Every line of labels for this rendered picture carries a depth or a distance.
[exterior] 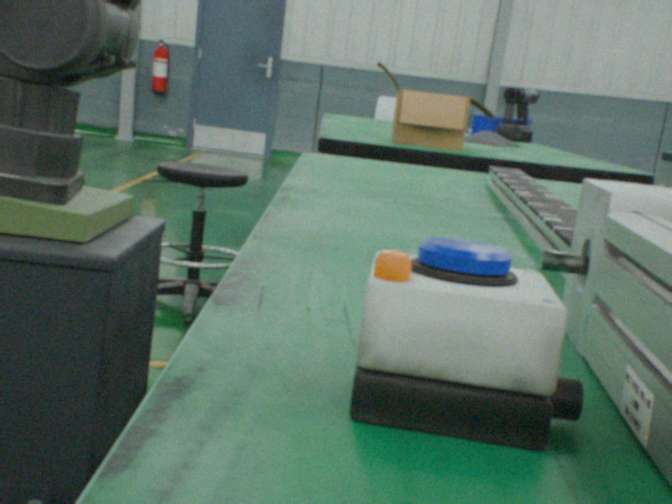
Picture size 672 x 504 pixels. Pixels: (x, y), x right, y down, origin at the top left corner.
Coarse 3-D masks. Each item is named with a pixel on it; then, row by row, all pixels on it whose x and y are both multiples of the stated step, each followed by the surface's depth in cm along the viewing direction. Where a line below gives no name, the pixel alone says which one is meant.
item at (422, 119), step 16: (400, 96) 271; (416, 96) 270; (432, 96) 270; (448, 96) 270; (400, 112) 271; (416, 112) 268; (432, 112) 268; (448, 112) 268; (464, 112) 269; (400, 128) 272; (416, 128) 272; (432, 128) 272; (448, 128) 269; (464, 128) 271; (416, 144) 273; (432, 144) 272; (448, 144) 272
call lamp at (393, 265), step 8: (384, 256) 39; (392, 256) 38; (400, 256) 38; (408, 256) 39; (376, 264) 39; (384, 264) 38; (392, 264) 38; (400, 264) 38; (408, 264) 39; (376, 272) 39; (384, 272) 38; (392, 272) 38; (400, 272) 38; (408, 272) 39; (392, 280) 38; (400, 280) 38; (408, 280) 39
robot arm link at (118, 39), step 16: (112, 0) 74; (112, 16) 73; (128, 16) 77; (112, 32) 73; (128, 32) 76; (112, 48) 74; (128, 48) 77; (0, 64) 73; (16, 64) 73; (96, 64) 72; (112, 64) 76; (128, 64) 76; (32, 80) 73; (48, 80) 73; (64, 80) 76; (80, 80) 77
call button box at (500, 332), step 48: (384, 288) 38; (432, 288) 38; (480, 288) 39; (528, 288) 41; (384, 336) 39; (432, 336) 38; (480, 336) 38; (528, 336) 38; (384, 384) 39; (432, 384) 39; (480, 384) 39; (528, 384) 38; (576, 384) 42; (432, 432) 39; (480, 432) 39; (528, 432) 39
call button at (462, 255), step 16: (432, 240) 42; (448, 240) 42; (464, 240) 43; (432, 256) 40; (448, 256) 40; (464, 256) 40; (480, 256) 40; (496, 256) 40; (480, 272) 40; (496, 272) 40
